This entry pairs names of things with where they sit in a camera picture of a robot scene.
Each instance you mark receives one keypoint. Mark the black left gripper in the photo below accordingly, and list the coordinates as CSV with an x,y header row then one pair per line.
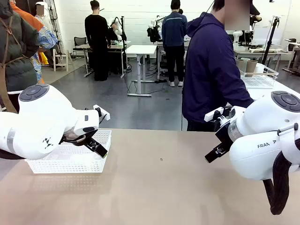
x,y
75,138

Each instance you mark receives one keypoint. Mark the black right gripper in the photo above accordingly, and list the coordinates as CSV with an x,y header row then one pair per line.
x,y
224,136

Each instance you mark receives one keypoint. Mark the white perforated plastic basket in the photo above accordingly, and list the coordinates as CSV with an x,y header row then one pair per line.
x,y
70,161

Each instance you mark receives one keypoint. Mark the white cup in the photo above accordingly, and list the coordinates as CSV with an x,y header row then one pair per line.
x,y
259,68

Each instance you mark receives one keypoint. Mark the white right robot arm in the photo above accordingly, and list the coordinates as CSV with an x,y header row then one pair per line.
x,y
257,131

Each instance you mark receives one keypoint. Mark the person's right forearm purple sleeve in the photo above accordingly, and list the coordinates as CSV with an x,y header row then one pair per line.
x,y
241,96

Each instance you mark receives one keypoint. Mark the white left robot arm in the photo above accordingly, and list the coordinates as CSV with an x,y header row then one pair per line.
x,y
47,112

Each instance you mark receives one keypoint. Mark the person in purple hoodie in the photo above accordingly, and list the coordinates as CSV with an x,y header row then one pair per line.
x,y
206,70

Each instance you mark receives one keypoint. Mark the black floor power strip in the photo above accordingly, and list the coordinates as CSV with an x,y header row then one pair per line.
x,y
161,81

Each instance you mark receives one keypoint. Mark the light wooden stool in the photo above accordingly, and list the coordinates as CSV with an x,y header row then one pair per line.
x,y
60,61

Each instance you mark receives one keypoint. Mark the black pole stand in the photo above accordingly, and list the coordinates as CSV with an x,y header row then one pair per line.
x,y
122,47

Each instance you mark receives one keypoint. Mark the black mesh chair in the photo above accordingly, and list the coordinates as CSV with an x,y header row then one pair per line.
x,y
79,43

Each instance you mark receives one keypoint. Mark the long white work table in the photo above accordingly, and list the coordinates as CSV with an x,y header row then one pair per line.
x,y
257,52

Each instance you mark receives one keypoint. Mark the person in black clothes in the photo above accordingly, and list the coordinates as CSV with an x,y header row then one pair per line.
x,y
97,35

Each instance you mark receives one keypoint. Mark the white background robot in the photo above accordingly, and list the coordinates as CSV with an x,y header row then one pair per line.
x,y
154,30
117,28

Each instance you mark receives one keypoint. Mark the person in dark green jacket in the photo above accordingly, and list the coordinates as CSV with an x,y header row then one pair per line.
x,y
16,58

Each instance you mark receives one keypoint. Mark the person in blue jacket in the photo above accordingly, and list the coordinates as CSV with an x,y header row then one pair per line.
x,y
174,35

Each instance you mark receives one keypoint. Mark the black tripod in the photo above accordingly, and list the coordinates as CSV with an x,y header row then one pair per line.
x,y
272,39

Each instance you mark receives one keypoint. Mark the white desk with clutter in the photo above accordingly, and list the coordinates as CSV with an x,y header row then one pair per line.
x,y
294,45

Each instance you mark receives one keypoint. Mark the person in white clothes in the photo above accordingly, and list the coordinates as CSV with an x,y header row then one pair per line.
x,y
45,17

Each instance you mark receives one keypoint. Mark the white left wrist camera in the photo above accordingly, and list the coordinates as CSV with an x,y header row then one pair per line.
x,y
97,108

